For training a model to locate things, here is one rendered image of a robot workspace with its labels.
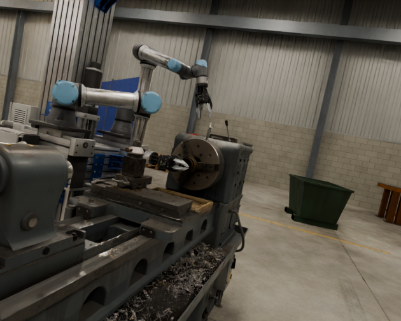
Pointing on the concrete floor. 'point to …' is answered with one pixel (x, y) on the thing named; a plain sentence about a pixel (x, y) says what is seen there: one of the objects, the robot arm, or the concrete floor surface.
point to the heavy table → (393, 203)
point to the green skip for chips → (316, 201)
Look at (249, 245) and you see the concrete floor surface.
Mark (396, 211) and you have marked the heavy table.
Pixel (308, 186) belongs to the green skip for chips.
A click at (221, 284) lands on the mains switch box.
